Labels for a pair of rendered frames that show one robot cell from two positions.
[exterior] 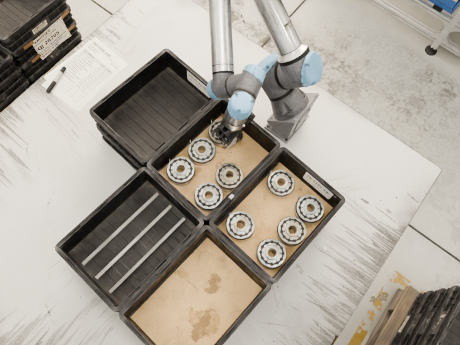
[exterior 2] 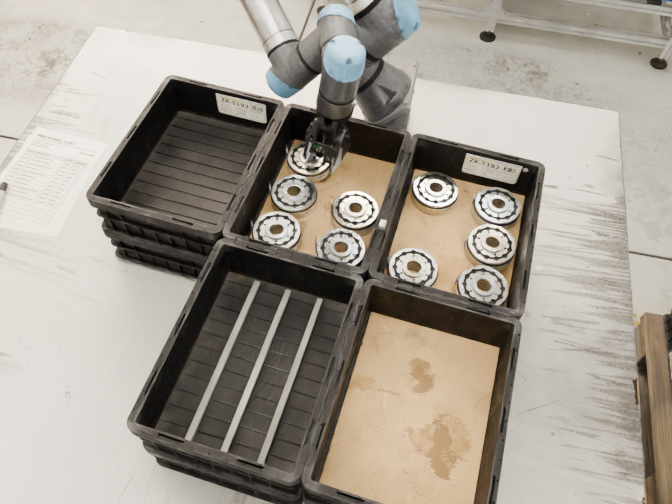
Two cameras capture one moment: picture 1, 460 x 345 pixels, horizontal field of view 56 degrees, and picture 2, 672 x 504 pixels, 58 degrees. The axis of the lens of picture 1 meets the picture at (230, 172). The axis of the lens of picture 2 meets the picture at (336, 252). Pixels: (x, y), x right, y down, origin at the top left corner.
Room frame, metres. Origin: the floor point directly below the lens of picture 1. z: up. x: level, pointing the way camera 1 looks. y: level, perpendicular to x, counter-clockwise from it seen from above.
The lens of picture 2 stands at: (-0.21, 0.29, 1.92)
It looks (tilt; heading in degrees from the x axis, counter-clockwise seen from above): 56 degrees down; 342
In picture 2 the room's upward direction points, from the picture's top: 3 degrees clockwise
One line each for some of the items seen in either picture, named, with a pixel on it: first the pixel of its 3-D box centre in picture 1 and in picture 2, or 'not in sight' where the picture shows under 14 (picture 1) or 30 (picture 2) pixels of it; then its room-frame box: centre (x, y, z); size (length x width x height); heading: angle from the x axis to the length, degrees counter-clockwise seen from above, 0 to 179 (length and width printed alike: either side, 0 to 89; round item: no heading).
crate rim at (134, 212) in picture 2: (156, 103); (191, 150); (0.76, 0.32, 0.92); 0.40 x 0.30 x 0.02; 147
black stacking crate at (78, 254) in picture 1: (133, 238); (256, 360); (0.26, 0.28, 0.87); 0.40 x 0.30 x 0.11; 147
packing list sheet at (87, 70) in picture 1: (85, 71); (41, 178); (0.97, 0.70, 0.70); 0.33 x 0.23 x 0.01; 152
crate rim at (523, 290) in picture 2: (278, 211); (461, 219); (0.44, -0.19, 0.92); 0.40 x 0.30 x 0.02; 147
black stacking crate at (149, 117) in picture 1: (157, 110); (195, 165); (0.76, 0.32, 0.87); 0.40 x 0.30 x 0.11; 147
